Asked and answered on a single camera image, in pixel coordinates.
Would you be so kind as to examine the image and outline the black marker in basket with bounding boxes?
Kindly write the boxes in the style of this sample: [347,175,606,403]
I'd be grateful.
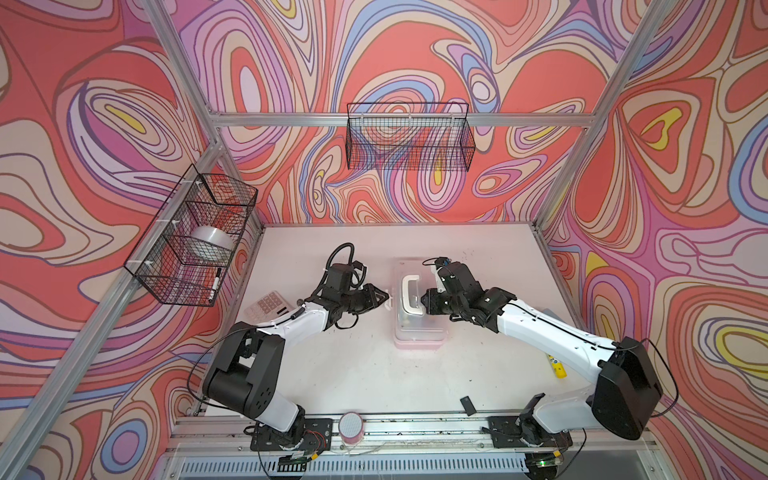
[208,267,222,303]

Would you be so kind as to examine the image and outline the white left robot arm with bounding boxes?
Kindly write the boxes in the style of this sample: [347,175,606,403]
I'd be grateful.
[201,242,389,436]

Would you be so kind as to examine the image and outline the grey duct tape roll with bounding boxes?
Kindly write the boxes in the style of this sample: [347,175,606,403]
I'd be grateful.
[188,226,235,265]

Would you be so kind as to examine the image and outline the yellow glue stick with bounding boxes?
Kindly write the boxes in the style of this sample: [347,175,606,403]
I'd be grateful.
[547,355,567,379]

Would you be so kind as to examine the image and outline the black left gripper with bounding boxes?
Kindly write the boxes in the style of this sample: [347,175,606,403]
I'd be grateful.
[337,284,390,316]

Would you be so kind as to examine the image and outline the black wire basket left wall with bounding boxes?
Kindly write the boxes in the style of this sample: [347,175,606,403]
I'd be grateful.
[124,166,258,307]

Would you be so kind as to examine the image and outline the pink plastic tool box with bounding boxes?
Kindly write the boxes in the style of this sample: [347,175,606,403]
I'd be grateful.
[388,257,448,351]

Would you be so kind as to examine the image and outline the black wire basket back wall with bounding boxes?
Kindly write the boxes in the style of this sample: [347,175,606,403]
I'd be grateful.
[345,100,476,172]

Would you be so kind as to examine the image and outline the black wire basket wall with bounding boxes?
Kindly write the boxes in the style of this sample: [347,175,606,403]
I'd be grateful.
[345,100,476,172]
[124,166,258,307]

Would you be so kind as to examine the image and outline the small black clip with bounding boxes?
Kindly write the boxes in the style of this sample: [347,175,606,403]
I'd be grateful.
[460,396,477,417]

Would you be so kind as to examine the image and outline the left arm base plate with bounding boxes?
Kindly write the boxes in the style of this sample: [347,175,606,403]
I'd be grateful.
[244,417,334,454]

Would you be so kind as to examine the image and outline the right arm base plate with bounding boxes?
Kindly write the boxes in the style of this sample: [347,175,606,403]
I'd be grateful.
[481,416,573,450]

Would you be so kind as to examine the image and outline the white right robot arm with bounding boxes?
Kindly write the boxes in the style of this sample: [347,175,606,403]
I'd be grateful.
[420,257,663,446]

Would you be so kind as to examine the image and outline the pink white calculator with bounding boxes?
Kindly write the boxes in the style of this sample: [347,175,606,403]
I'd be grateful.
[243,291,293,325]

